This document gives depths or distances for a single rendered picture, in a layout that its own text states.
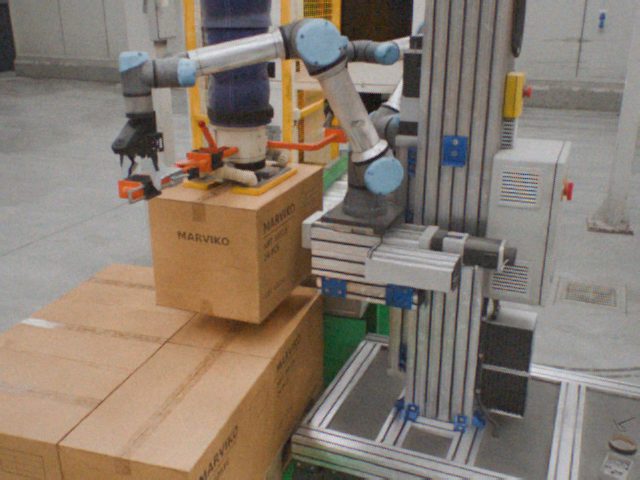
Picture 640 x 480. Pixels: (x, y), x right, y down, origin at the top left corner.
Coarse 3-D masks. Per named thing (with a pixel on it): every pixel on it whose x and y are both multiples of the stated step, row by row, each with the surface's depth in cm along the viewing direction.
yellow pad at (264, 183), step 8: (280, 168) 250; (288, 168) 250; (296, 168) 252; (256, 176) 232; (264, 176) 239; (272, 176) 239; (280, 176) 241; (288, 176) 246; (240, 184) 229; (256, 184) 228; (264, 184) 230; (272, 184) 233; (232, 192) 227; (240, 192) 226; (248, 192) 225; (256, 192) 224; (264, 192) 229
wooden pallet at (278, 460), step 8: (320, 376) 293; (320, 384) 293; (312, 392) 282; (320, 392) 295; (312, 400) 285; (304, 408) 273; (304, 416) 286; (296, 424) 264; (288, 432) 256; (288, 440) 271; (280, 448) 247; (288, 448) 266; (280, 456) 248; (288, 456) 262; (272, 464) 240; (280, 464) 249; (288, 464) 259; (272, 472) 241; (280, 472) 250
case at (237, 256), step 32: (192, 192) 228; (224, 192) 228; (288, 192) 233; (320, 192) 264; (160, 224) 226; (192, 224) 221; (224, 224) 216; (256, 224) 212; (288, 224) 237; (160, 256) 230; (192, 256) 225; (224, 256) 220; (256, 256) 216; (288, 256) 241; (160, 288) 234; (192, 288) 229; (224, 288) 225; (256, 288) 220; (288, 288) 245; (256, 320) 224
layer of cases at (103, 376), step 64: (64, 320) 255; (128, 320) 255; (192, 320) 255; (320, 320) 284; (0, 384) 214; (64, 384) 214; (128, 384) 214; (192, 384) 214; (256, 384) 217; (0, 448) 193; (64, 448) 185; (128, 448) 184; (192, 448) 184; (256, 448) 223
